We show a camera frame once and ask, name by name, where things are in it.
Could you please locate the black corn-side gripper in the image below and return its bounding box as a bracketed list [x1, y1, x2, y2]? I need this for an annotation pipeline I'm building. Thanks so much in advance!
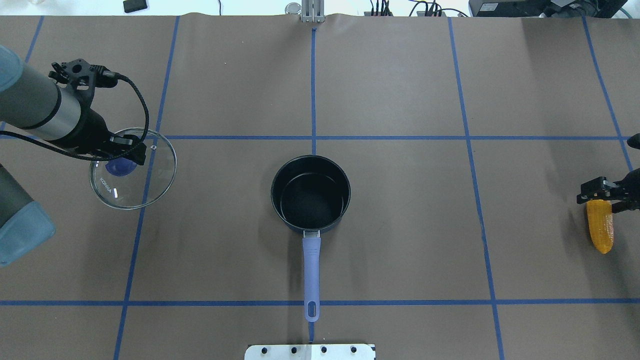
[576, 168, 640, 214]

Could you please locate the black lid-side gripper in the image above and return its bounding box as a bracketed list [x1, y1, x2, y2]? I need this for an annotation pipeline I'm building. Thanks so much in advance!
[65, 107, 147, 166]

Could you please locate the glass pot lid blue knob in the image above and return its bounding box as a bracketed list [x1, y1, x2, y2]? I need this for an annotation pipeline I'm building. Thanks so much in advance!
[89, 127, 178, 210]

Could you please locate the yellow corn cob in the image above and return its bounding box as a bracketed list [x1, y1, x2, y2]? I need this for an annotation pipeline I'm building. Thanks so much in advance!
[585, 199, 615, 255]

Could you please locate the silver blue lid-side robot arm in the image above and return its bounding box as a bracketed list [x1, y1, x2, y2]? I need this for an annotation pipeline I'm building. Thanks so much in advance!
[1, 46, 639, 267]

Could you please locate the small black device on table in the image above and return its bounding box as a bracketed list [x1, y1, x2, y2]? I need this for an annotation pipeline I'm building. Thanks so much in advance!
[122, 0, 148, 14]

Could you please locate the dark blue saucepan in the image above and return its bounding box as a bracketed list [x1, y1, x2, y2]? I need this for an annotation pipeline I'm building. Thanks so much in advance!
[270, 154, 352, 324]

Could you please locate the black laptop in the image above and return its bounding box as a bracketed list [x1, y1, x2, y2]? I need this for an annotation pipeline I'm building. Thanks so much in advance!
[468, 0, 627, 19]

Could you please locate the black braided lid-side cable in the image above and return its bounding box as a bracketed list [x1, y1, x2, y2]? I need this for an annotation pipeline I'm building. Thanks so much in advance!
[0, 72, 151, 162]

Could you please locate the black lid-side wrist camera mount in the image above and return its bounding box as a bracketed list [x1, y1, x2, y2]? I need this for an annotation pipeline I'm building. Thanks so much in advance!
[47, 58, 118, 98]

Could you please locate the aluminium frame post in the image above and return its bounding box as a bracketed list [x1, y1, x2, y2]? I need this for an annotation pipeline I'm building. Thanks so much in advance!
[300, 0, 326, 23]

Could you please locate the white pedestal column with base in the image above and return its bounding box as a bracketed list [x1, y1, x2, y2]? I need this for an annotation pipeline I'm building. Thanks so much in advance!
[244, 343, 377, 360]

